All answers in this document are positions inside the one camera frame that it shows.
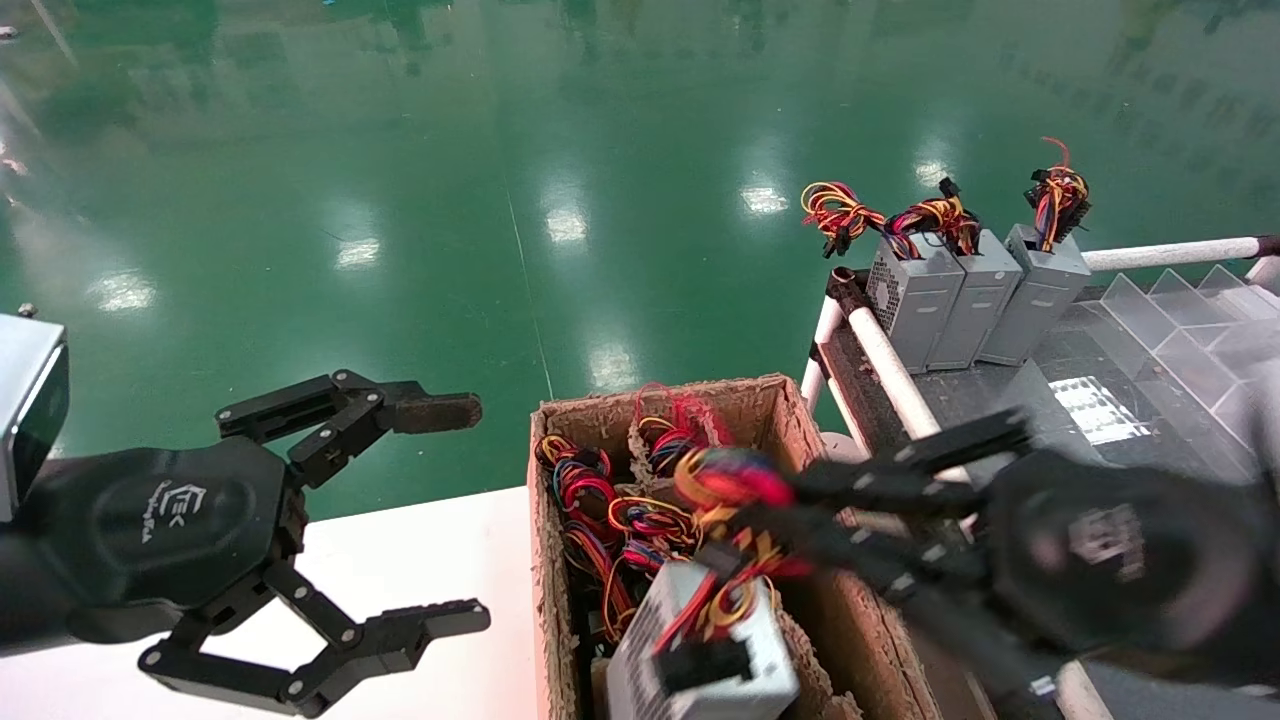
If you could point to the clear acrylic divider tray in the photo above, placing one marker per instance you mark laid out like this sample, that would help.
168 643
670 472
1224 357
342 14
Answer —
1180 310

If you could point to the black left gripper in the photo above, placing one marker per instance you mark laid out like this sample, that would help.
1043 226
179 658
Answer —
165 520

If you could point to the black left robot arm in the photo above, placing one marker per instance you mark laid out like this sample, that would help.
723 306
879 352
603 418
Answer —
25 612

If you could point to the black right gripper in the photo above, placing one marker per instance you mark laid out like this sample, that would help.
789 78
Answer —
1110 550

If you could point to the white rack pipe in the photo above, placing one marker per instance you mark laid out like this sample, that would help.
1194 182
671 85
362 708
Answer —
828 320
890 365
1170 253

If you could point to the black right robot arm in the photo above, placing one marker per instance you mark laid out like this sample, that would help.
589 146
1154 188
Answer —
1262 668

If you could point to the brown cardboard box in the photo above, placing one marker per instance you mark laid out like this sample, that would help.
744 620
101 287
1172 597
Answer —
860 645

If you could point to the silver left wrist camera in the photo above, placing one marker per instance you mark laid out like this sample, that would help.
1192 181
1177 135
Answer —
25 400

